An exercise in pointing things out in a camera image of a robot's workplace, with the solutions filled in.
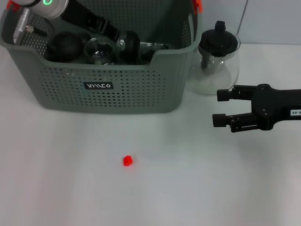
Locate black clay teapot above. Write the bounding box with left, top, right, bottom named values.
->
left=46, top=32, right=91, bottom=63

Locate glass teapot with black lid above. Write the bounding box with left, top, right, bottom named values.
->
left=185, top=20, right=242, bottom=95

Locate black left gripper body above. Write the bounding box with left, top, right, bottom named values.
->
left=60, top=0, right=111, bottom=33

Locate small red stud brick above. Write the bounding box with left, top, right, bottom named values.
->
left=122, top=154, right=134, bottom=167

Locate grey-green perforated storage bin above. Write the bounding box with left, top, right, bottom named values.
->
left=0, top=0, right=204, bottom=115

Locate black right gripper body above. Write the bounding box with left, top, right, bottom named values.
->
left=250, top=83, right=301, bottom=131

